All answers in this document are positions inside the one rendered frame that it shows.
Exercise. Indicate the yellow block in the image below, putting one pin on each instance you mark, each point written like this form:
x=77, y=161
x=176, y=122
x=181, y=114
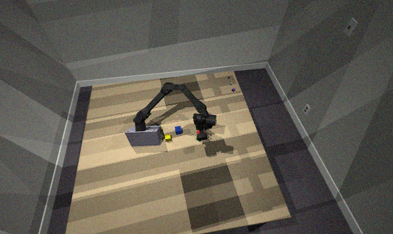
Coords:
x=167, y=137

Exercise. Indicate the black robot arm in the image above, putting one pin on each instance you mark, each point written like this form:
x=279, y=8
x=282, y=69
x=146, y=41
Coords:
x=201, y=118

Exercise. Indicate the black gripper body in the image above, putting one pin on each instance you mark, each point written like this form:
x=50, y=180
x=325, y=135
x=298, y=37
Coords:
x=201, y=135

